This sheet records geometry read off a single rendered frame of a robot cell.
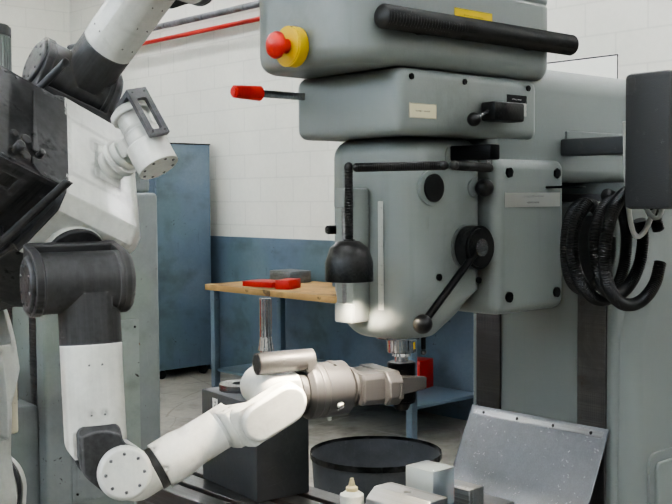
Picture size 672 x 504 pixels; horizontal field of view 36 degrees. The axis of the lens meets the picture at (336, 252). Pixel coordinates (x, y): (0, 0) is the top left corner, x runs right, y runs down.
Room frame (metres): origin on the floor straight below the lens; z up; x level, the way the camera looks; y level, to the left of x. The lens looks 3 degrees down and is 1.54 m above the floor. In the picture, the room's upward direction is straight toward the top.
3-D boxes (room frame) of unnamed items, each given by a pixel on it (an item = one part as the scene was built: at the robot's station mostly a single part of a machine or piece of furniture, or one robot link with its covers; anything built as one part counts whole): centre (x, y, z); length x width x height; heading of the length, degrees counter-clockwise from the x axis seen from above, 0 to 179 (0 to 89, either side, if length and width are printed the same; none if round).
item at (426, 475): (1.67, -0.15, 1.07); 0.06 x 0.05 x 0.06; 43
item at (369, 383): (1.68, -0.03, 1.23); 0.13 x 0.12 x 0.10; 27
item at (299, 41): (1.57, 0.06, 1.76); 0.06 x 0.02 x 0.06; 42
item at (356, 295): (1.65, -0.03, 1.45); 0.04 x 0.04 x 0.21; 42
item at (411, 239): (1.72, -0.11, 1.47); 0.21 x 0.19 x 0.32; 42
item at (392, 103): (1.75, -0.14, 1.68); 0.34 x 0.24 x 0.10; 132
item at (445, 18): (1.64, -0.23, 1.79); 0.45 x 0.04 x 0.04; 132
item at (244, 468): (2.08, 0.17, 1.06); 0.22 x 0.12 x 0.20; 35
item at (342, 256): (1.55, -0.02, 1.44); 0.07 x 0.07 x 0.06
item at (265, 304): (2.04, 0.14, 1.28); 0.03 x 0.03 x 0.11
